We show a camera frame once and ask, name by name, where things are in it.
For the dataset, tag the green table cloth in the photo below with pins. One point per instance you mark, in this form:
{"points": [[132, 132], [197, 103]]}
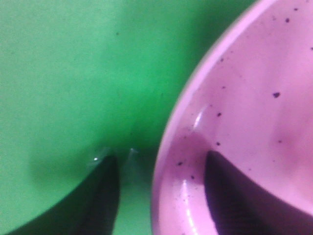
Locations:
{"points": [[80, 78]]}

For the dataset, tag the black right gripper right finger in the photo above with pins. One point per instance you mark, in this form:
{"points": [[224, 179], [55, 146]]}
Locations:
{"points": [[238, 206]]}

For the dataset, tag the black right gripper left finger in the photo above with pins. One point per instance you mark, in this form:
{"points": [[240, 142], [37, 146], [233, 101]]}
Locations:
{"points": [[90, 209]]}

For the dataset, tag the pink speckled plate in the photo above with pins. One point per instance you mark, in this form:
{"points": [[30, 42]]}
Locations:
{"points": [[250, 99]]}

